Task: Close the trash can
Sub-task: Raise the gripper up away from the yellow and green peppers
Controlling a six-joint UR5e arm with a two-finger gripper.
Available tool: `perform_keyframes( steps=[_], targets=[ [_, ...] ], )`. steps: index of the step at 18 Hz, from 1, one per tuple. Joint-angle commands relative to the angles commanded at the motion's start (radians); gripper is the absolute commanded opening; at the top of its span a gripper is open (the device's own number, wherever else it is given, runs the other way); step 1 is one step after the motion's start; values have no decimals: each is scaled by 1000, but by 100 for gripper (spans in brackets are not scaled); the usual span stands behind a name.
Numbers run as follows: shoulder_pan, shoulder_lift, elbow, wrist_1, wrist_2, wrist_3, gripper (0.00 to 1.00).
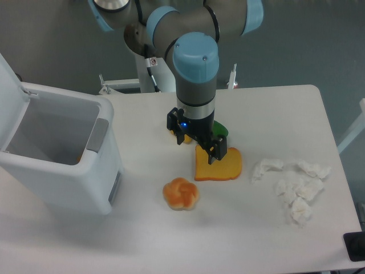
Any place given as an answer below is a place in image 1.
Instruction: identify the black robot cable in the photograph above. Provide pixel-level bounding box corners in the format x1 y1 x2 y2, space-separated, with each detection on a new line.
144 44 162 93

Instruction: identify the round knotted bread roll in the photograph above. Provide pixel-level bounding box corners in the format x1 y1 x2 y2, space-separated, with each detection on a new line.
163 178 200 211

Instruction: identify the white frame leg right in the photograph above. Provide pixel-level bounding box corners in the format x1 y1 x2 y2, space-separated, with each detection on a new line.
337 98 364 154

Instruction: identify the green bell pepper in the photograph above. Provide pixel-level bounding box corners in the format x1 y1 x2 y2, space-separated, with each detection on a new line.
212 120 229 137

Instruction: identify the yellow bell pepper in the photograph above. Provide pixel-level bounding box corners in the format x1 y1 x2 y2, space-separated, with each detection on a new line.
170 130 192 145

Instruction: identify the toast bread slice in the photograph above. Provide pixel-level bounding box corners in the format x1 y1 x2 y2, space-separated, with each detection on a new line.
194 146 243 181

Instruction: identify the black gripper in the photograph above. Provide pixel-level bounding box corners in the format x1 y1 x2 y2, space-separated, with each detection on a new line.
167 107 228 164

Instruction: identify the crumpled white tissue middle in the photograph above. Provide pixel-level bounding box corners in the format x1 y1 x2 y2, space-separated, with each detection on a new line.
275 178 324 204

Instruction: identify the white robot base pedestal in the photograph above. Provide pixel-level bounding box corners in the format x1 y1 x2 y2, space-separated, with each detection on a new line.
135 54 176 93

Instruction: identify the crumpled white tissue bottom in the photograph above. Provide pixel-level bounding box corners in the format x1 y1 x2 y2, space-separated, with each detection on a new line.
290 197 312 227

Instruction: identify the crumpled white tissue top right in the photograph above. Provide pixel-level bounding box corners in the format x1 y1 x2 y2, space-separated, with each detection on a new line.
297 160 331 180

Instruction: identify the white clamp with red knob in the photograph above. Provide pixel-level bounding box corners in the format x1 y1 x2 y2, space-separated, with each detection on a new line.
227 63 238 90

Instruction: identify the white trash can lid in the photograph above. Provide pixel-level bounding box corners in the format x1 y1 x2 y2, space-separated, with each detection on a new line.
1 55 39 151

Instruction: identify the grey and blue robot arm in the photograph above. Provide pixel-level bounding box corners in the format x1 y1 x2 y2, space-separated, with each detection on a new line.
89 1 264 163

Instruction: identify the white trash can body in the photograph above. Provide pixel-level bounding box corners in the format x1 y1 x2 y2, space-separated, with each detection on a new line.
1 83 123 215

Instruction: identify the crumpled white tissue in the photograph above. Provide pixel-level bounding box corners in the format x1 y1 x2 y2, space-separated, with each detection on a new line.
275 178 324 204
297 160 331 180
290 197 312 227
251 159 284 184

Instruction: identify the black device at table edge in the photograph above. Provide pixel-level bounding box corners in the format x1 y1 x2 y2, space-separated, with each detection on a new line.
343 231 364 262

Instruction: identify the crumpled white tissue left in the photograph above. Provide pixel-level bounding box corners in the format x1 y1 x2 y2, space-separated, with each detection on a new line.
251 159 284 184

